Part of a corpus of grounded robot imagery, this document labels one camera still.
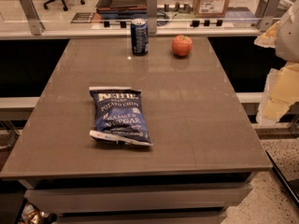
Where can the blue kettle chips bag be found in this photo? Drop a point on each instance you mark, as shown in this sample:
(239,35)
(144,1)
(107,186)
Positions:
(119,116)

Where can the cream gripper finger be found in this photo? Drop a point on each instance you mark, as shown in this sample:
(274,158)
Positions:
(268,38)
(281,91)

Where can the cardboard box with label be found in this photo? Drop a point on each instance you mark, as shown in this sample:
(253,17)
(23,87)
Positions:
(210,8)

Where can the red apple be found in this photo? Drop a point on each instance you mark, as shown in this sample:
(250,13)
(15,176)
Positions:
(181,45)

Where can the blue pepsi can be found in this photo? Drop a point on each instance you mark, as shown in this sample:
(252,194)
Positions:
(139,37)

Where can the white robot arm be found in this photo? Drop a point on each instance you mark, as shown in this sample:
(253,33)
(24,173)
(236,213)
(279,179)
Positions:
(287,40)

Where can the right metal railing post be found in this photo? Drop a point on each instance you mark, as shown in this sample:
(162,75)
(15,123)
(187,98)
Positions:
(265,12)

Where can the left metal railing post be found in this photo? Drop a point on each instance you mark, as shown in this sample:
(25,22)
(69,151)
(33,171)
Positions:
(35,25)

